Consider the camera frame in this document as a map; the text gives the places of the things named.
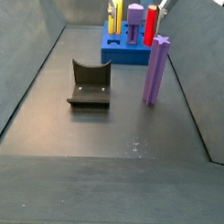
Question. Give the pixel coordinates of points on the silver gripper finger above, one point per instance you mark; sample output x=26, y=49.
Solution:
x=112, y=13
x=161, y=13

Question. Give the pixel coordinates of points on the red cylinder peg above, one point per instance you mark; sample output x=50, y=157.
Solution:
x=149, y=29

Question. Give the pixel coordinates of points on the blue shape-sorter board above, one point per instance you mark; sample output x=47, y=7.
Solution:
x=115, y=49

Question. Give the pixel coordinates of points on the purple house-shaped peg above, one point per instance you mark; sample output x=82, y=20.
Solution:
x=134, y=20

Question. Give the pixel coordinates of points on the purple star-shaped prism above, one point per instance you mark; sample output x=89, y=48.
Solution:
x=155, y=69

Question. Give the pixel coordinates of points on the yellow block peg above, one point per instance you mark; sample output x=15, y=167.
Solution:
x=119, y=7

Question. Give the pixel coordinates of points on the black curved plastic stand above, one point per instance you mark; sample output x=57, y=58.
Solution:
x=92, y=84

